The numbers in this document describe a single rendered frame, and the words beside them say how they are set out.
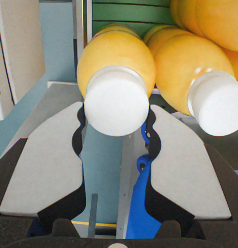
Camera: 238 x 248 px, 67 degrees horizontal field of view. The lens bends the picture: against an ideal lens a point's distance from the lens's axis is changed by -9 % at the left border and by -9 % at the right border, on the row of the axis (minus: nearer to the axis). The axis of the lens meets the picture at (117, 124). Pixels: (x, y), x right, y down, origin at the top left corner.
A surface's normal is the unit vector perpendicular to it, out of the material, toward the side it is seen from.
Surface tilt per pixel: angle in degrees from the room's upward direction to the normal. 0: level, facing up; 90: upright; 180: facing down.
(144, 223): 90
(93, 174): 0
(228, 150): 90
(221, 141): 90
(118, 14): 0
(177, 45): 81
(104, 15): 0
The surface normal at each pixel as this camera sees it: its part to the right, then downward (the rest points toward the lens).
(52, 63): 0.00, 0.55
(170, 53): -0.76, -0.42
